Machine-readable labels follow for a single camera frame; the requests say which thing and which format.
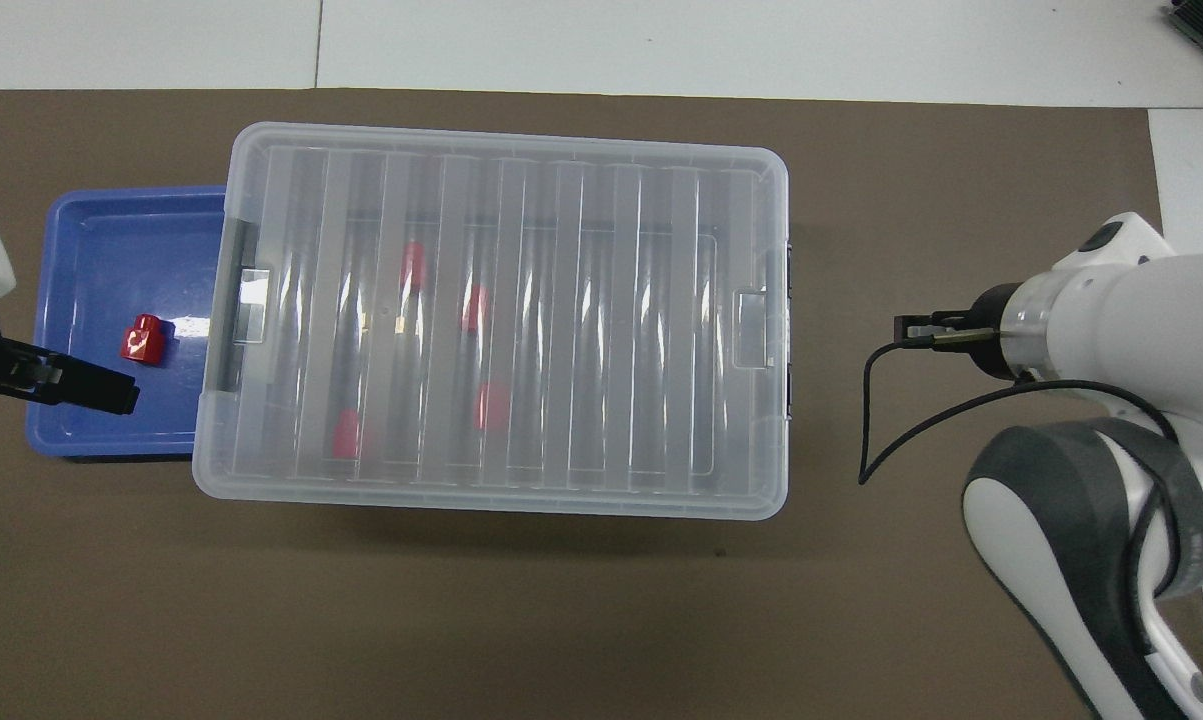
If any brown table mat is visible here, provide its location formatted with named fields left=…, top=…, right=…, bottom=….
left=0, top=88, right=1203, bottom=720

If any clear plastic box lid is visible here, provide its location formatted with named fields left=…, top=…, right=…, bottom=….
left=191, top=122, right=792, bottom=521

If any black box latch handle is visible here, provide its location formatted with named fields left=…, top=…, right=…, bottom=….
left=783, top=243, right=795, bottom=416
left=219, top=218, right=262, bottom=393

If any clear plastic storage box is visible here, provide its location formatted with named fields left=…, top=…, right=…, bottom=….
left=196, top=125, right=790, bottom=521

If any blue plastic tray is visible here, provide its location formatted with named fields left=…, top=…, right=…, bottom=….
left=26, top=185, right=230, bottom=463

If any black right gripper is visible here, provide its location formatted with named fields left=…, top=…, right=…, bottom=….
left=906, top=284, right=1020, bottom=379

